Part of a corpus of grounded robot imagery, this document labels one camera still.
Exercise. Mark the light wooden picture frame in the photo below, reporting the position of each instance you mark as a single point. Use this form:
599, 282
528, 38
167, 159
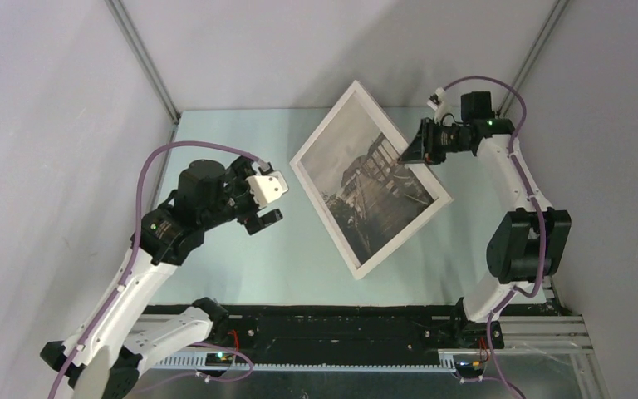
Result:
302, 170

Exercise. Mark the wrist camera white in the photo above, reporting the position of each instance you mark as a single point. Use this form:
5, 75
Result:
266, 189
437, 101

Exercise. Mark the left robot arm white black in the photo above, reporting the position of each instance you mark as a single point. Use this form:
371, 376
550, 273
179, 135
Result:
106, 340

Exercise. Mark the left aluminium corner rail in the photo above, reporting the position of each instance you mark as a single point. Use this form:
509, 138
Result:
130, 33

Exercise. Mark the right aluminium corner rail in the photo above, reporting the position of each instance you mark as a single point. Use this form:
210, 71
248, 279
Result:
539, 43

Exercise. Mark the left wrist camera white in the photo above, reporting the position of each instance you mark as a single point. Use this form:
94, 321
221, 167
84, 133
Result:
266, 189

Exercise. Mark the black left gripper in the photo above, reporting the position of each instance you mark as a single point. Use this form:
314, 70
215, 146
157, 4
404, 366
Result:
236, 174

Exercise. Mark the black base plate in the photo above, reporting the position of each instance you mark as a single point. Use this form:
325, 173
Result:
351, 336

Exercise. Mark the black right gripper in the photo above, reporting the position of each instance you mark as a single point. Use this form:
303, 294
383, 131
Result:
422, 147

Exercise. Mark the aluminium corner rail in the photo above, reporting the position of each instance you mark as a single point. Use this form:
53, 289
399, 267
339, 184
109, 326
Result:
539, 43
130, 33

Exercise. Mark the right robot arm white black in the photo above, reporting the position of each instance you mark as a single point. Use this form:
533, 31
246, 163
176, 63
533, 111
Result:
528, 244

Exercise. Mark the front aluminium rail frame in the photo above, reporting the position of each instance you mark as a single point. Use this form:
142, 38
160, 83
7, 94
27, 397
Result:
536, 330

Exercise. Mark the printed photo with white border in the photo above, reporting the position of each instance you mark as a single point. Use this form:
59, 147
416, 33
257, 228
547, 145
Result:
368, 182

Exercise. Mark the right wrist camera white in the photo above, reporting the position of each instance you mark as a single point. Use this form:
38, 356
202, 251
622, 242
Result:
437, 101

